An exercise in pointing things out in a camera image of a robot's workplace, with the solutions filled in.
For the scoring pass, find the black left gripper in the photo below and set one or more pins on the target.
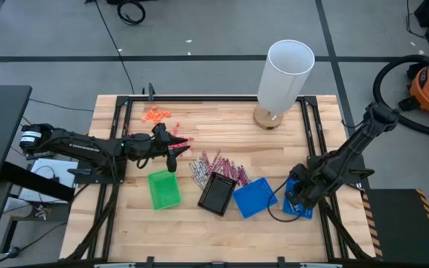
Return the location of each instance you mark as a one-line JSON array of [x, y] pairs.
[[151, 147]]

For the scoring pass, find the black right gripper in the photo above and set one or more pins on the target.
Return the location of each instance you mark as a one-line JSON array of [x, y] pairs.
[[309, 190]]

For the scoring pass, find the grey black-tipped crayon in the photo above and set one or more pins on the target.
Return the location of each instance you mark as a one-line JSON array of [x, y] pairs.
[[204, 172], [295, 203]]

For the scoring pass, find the white crayon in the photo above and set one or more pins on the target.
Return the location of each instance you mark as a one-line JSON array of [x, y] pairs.
[[199, 165], [197, 177], [202, 182], [194, 168]]

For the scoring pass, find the red crayon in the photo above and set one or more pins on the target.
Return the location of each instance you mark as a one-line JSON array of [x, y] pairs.
[[127, 129]]

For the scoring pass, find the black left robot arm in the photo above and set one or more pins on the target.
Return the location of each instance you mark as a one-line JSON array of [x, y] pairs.
[[84, 147]]

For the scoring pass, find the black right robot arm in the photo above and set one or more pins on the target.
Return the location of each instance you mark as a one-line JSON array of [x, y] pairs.
[[352, 147]]

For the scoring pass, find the blue plastic basket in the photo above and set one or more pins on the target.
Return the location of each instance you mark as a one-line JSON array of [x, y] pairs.
[[254, 198], [287, 207]]

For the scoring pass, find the green plastic basket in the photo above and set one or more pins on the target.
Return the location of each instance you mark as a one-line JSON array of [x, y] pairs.
[[164, 190]]

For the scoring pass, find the black plastic basket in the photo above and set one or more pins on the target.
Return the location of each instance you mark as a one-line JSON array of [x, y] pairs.
[[217, 194]]

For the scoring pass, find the black yellow-striped floor platform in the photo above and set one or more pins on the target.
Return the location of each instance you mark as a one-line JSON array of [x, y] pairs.
[[397, 223]]

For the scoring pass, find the white paper sheet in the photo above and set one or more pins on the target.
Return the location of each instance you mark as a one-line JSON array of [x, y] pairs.
[[63, 167]]

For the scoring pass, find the white shade wooden table lamp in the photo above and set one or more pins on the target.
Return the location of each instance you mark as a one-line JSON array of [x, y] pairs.
[[285, 74]]

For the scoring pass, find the black beam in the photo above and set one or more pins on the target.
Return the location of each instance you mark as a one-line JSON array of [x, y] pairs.
[[35, 182]]

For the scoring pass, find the metal keys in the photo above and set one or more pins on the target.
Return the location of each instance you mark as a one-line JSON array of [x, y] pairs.
[[40, 212]]

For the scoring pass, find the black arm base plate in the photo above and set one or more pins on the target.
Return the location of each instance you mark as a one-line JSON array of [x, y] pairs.
[[99, 179], [354, 179]]

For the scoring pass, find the black aluminium table frame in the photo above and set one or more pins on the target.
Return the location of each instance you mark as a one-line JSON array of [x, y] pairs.
[[214, 98]]

